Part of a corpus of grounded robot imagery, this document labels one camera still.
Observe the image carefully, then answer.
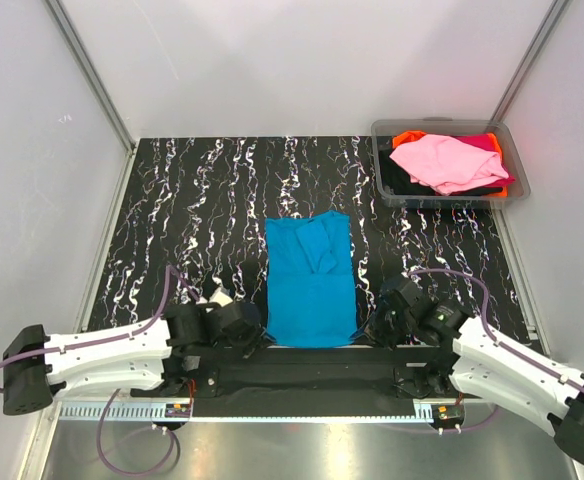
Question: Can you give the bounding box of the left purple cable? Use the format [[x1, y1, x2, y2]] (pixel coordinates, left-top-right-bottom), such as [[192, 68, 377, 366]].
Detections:
[[0, 264, 203, 476]]

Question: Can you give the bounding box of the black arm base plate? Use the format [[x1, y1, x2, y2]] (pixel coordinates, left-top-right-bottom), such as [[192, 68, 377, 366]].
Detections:
[[130, 344, 484, 400]]

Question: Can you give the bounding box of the blue t shirt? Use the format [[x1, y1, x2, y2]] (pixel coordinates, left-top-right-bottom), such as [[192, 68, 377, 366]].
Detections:
[[265, 211, 357, 348]]

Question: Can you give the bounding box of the orange t shirt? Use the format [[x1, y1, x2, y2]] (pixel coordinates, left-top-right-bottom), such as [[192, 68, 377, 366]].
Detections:
[[391, 129, 511, 200]]

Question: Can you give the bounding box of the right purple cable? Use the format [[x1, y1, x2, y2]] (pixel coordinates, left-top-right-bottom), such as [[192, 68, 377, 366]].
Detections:
[[371, 268, 584, 434]]

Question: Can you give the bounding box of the purple cable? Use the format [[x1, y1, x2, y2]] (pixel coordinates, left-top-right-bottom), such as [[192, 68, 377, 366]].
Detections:
[[371, 268, 584, 434], [0, 264, 203, 476]]

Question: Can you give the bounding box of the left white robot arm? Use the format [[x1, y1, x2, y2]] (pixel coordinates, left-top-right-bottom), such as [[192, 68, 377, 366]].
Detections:
[[0, 301, 263, 416]]

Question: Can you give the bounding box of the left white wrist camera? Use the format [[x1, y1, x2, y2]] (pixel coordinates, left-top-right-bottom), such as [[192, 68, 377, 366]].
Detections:
[[196, 287, 234, 313]]

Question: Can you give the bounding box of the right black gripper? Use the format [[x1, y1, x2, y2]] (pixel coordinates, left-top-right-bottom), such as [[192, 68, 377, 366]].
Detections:
[[350, 298, 416, 351]]

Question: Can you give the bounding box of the black t shirt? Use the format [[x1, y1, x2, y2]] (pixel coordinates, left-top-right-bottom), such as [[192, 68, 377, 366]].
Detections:
[[379, 150, 505, 197]]

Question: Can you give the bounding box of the black marbled table mat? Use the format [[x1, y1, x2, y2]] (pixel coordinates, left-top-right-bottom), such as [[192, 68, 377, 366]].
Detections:
[[87, 136, 529, 343]]

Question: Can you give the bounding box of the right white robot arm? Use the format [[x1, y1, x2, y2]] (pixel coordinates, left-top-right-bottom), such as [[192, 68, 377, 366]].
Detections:
[[364, 276, 584, 465]]

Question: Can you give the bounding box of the magenta t shirt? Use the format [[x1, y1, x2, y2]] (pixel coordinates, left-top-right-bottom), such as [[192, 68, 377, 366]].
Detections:
[[456, 133, 502, 155]]

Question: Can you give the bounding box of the clear plastic bin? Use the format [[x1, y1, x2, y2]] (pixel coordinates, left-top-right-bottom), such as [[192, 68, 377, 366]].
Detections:
[[371, 117, 530, 210]]

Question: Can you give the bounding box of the pink t shirt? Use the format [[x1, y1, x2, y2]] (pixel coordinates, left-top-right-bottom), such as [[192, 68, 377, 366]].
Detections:
[[389, 134, 517, 196]]

